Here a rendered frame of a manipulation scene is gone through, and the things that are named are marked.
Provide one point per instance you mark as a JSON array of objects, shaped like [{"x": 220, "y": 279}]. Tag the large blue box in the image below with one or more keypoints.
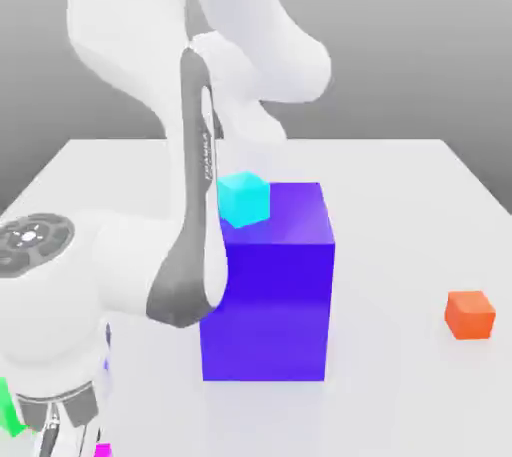
[{"x": 276, "y": 305}]

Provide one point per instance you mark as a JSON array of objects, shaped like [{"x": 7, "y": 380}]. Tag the small magenta cube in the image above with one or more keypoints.
[{"x": 103, "y": 450}]

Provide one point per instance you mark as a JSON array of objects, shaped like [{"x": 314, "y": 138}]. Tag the small cyan cube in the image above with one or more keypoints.
[{"x": 244, "y": 199}]

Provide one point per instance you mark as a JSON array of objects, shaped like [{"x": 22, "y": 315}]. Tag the small green cube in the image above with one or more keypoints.
[{"x": 8, "y": 413}]

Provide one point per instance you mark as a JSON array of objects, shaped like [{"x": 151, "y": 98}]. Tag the small orange cube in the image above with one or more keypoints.
[{"x": 470, "y": 315}]

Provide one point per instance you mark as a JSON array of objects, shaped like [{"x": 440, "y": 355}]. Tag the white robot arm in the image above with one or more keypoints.
[{"x": 132, "y": 65}]

